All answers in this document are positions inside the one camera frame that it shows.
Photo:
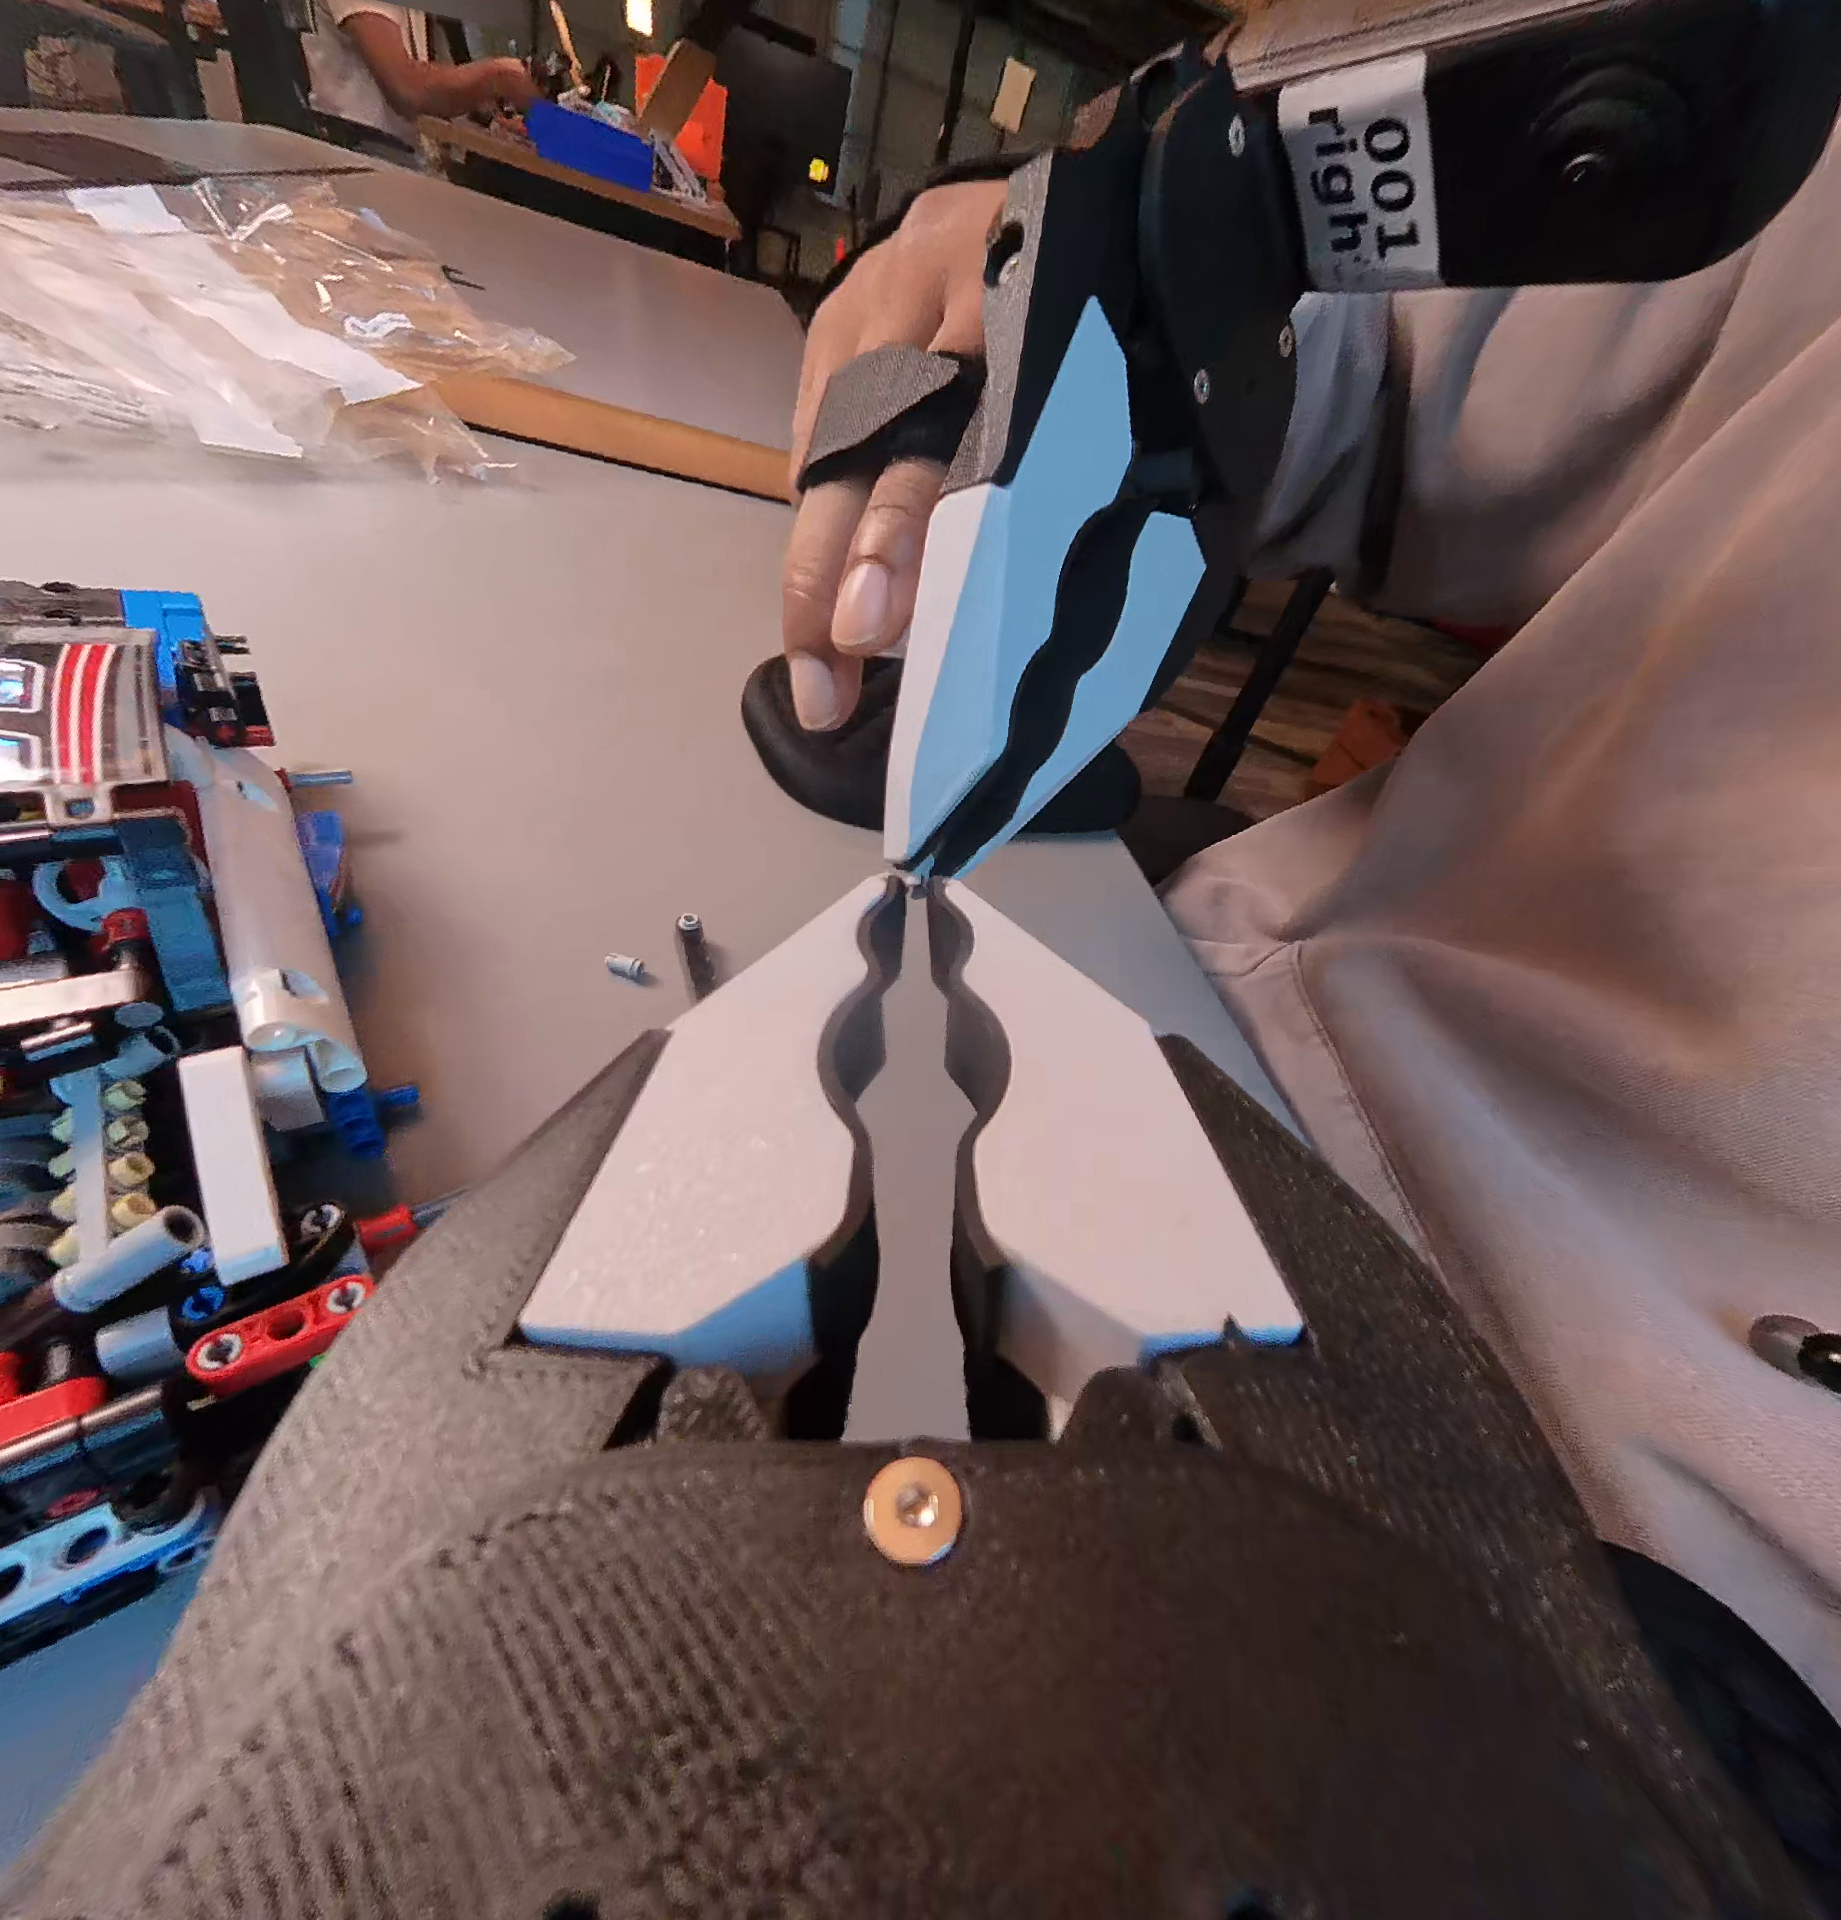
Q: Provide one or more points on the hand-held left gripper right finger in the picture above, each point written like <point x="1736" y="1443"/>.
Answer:
<point x="1129" y="1186"/>

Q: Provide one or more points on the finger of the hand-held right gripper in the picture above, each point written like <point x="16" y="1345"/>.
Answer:
<point x="1010" y="600"/>
<point x="1161" y="600"/>

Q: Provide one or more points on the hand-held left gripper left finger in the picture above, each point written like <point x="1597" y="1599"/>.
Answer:
<point x="695" y="1186"/>

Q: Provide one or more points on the black lego beam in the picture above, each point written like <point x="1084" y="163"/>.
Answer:
<point x="699" y="966"/>

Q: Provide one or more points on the partly built lego car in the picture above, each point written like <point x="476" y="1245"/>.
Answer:
<point x="245" y="871"/>

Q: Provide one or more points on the person's right forearm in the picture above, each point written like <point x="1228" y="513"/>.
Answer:
<point x="1461" y="451"/>

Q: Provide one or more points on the person's right hand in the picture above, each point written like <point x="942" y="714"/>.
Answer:
<point x="860" y="570"/>

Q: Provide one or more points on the black padded chair armrest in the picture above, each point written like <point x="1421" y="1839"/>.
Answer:
<point x="814" y="765"/>

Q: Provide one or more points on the brown cardboard piece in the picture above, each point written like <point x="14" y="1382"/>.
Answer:
<point x="634" y="435"/>

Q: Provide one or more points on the blue plastic bin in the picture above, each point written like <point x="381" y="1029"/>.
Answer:
<point x="584" y="137"/>

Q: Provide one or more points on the heap of clear plastic bags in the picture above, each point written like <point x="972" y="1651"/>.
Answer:
<point x="185" y="330"/>

